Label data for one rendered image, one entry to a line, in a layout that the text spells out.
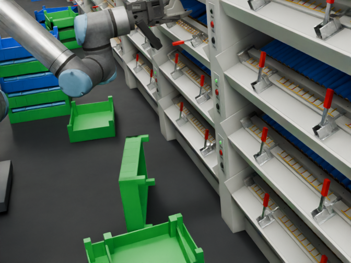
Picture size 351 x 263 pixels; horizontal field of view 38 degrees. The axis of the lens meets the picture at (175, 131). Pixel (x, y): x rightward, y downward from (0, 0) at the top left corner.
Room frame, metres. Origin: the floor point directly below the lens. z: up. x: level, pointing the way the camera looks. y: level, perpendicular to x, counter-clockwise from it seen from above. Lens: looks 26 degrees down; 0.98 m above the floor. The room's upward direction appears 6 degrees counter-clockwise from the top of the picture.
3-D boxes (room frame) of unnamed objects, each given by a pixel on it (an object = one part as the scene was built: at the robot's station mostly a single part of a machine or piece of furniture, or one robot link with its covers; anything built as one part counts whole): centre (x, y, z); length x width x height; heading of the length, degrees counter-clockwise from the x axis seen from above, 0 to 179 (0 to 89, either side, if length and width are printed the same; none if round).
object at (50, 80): (2.45, 0.66, 0.20); 0.30 x 0.20 x 0.08; 97
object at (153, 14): (1.64, 0.05, 0.62); 0.12 x 0.08 x 0.09; 105
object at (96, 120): (2.20, 0.38, 0.04); 0.30 x 0.20 x 0.08; 4
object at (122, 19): (1.63, 0.13, 0.61); 0.10 x 0.05 x 0.09; 15
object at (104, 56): (1.59, 0.22, 0.49); 0.12 x 0.09 x 0.12; 158
